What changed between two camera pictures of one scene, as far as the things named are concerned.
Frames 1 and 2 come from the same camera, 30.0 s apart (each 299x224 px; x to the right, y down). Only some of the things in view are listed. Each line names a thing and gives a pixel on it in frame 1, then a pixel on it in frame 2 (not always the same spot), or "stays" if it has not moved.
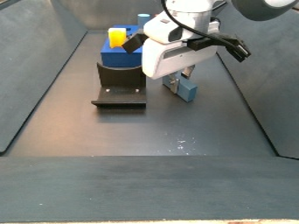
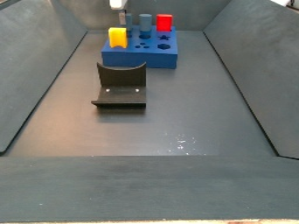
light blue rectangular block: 187,87 → 128,21
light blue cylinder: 143,17 stays
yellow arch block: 116,36 stays
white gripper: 165,53 → 117,4
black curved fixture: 121,87 stays
